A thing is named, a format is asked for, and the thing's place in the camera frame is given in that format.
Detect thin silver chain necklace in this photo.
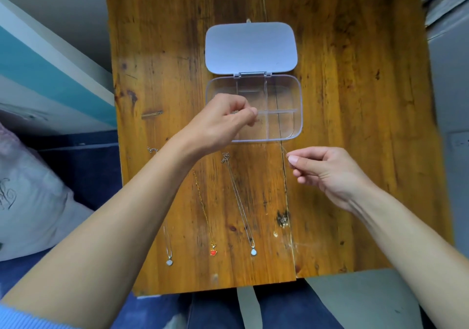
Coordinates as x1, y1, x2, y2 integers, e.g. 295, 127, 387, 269
277, 146, 298, 254

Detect dark blue bedsheet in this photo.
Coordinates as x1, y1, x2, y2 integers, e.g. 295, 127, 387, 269
0, 131, 191, 329

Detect pale embroidered pillow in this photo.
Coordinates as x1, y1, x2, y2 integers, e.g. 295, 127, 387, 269
0, 122, 94, 262

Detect gold necklace with red pendant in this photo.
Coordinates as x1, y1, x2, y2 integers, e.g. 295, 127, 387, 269
193, 170, 217, 257

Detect person's right forearm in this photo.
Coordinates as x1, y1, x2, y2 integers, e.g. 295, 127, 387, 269
346, 180, 469, 329

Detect person's blue jeans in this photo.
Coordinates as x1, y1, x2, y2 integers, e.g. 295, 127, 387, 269
185, 279, 345, 329

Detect person's left hand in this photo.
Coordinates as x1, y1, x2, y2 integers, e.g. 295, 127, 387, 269
175, 94, 259, 159

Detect silver necklace with white pendant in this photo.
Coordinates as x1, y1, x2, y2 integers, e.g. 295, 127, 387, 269
147, 146, 173, 267

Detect person's left forearm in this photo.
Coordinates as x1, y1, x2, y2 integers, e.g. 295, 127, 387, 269
0, 135, 201, 329

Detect light blue sleeve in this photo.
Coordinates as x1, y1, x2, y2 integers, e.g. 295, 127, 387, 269
0, 302, 82, 329

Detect clear plastic organizer box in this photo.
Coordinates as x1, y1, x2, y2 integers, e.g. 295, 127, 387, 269
204, 22, 303, 143

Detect person's right hand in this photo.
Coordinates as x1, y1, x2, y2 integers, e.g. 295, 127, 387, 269
287, 146, 371, 213

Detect silver necklace with pale-blue pendant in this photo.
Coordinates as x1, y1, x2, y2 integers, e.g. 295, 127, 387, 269
221, 152, 257, 257

